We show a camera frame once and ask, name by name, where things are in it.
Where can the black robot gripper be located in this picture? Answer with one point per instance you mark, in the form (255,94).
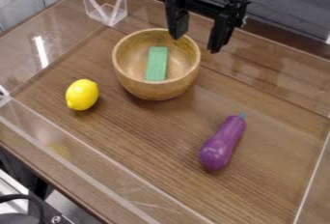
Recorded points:
(177,16)

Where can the purple toy eggplant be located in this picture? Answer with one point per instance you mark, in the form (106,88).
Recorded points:
(219,147)

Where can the brown wooden bowl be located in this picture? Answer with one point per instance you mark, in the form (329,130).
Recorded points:
(130,55)

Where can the green rectangular block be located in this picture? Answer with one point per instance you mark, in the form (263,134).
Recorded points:
(157,64)

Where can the yellow toy lemon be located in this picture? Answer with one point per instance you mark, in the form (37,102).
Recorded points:
(82,94)

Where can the clear acrylic tray enclosure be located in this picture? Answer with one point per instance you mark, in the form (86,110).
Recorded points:
(125,158)

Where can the black metal bracket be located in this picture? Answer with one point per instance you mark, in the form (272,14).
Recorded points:
(53,215)

